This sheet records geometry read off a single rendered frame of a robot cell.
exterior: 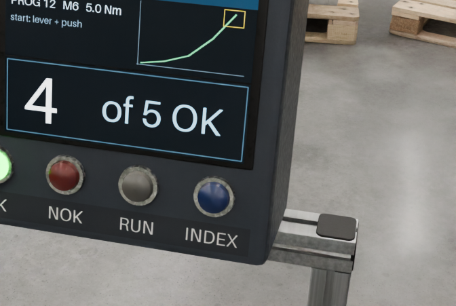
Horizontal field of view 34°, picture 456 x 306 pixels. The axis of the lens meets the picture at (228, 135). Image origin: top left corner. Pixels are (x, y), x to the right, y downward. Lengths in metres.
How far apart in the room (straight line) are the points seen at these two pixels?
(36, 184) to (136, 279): 1.63
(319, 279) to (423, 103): 2.64
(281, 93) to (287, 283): 1.69
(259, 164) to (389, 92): 2.79
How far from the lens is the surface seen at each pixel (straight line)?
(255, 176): 0.46
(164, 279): 2.13
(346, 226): 0.56
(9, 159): 0.51
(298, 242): 0.55
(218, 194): 0.46
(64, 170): 0.49
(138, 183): 0.47
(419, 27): 3.82
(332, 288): 0.59
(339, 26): 3.64
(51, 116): 0.49
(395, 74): 3.42
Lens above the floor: 1.38
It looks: 30 degrees down
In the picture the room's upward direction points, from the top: 2 degrees clockwise
